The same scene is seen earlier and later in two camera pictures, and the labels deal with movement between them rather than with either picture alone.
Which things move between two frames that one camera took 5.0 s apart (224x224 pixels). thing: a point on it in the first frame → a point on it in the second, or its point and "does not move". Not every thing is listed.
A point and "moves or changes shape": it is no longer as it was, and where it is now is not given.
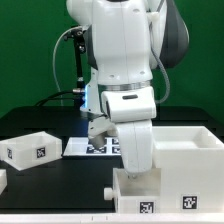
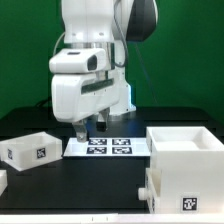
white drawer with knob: x=139 y=195 moves or changes shape
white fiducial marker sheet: x=81 y=146 does not move
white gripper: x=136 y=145 → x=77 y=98
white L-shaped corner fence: x=114 y=218 does not move
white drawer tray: x=31 y=150 does not move
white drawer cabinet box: x=191 y=163 does not move
